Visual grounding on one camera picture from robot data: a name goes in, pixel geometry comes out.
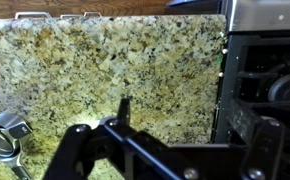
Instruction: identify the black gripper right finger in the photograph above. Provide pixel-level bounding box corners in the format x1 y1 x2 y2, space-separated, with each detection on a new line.
228 98 290 180

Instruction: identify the large steel measuring cup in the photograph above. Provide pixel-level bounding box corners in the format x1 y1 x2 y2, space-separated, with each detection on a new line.
0 112 34 158

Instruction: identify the steel cabinet handle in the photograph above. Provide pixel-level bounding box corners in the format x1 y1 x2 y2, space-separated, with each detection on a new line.
59 13 83 20
14 11 53 20
83 11 103 19

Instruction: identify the medium steel measuring cup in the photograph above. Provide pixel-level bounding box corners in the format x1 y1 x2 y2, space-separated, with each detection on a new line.
3 154 33 180

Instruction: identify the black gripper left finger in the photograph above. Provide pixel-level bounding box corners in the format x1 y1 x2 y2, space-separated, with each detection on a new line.
42 97 199 180

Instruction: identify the stainless steel gas stove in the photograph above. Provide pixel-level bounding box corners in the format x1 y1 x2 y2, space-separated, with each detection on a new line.
211 0 290 148

